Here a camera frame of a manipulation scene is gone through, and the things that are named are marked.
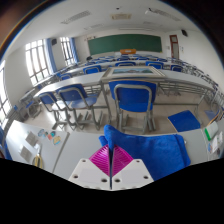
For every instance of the small grey card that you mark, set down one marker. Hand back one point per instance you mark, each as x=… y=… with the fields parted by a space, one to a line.
x=31 y=138
x=25 y=153

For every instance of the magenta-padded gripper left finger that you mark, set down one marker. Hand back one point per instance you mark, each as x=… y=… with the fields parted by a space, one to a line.
x=100 y=160

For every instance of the framed picture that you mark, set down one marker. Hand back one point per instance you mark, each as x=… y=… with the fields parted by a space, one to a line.
x=133 y=71

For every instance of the blue curtain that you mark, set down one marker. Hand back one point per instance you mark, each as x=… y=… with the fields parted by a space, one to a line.
x=51 y=55
x=74 y=50

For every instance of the group of blue chairs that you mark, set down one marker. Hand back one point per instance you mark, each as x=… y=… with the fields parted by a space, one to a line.
x=91 y=69

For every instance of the narrow window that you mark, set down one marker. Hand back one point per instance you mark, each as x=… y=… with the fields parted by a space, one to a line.
x=66 y=50

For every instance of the blue chair seat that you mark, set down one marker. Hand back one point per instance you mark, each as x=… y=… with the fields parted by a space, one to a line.
x=183 y=120

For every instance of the small colourful sticker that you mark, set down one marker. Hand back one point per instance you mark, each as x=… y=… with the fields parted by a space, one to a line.
x=57 y=140
x=50 y=135
x=41 y=132

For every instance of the orange lectern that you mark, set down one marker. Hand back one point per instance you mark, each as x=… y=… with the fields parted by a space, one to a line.
x=128 y=51

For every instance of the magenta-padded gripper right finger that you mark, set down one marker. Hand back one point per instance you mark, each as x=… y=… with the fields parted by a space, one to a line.
x=121 y=160

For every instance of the group of ceiling lights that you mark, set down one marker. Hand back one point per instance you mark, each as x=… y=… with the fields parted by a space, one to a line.
x=75 y=16

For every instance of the green chalkboard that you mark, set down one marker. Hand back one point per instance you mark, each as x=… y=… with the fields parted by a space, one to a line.
x=125 y=43

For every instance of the blue chair with grey frame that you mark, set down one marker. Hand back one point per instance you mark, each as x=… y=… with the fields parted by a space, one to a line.
x=133 y=96
x=75 y=95
x=48 y=98

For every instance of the ceiling projector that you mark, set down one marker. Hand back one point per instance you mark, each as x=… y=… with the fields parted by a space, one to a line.
x=150 y=11

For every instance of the brown door with window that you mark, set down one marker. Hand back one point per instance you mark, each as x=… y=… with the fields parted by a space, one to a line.
x=174 y=46

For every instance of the blue towel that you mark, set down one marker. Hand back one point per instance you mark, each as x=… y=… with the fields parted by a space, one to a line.
x=156 y=150

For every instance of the ceiling air conditioner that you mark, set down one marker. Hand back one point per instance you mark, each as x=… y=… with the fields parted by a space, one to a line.
x=121 y=16

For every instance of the long grey desk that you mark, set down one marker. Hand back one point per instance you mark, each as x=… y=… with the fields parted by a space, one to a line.
x=186 y=80
x=66 y=82

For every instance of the large window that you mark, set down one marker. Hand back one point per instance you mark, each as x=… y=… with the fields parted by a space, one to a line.
x=36 y=61

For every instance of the black wall speaker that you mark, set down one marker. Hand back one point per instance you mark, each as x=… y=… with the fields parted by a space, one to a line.
x=184 y=33
x=53 y=41

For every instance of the green and white box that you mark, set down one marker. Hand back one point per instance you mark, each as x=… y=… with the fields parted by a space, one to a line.
x=211 y=130

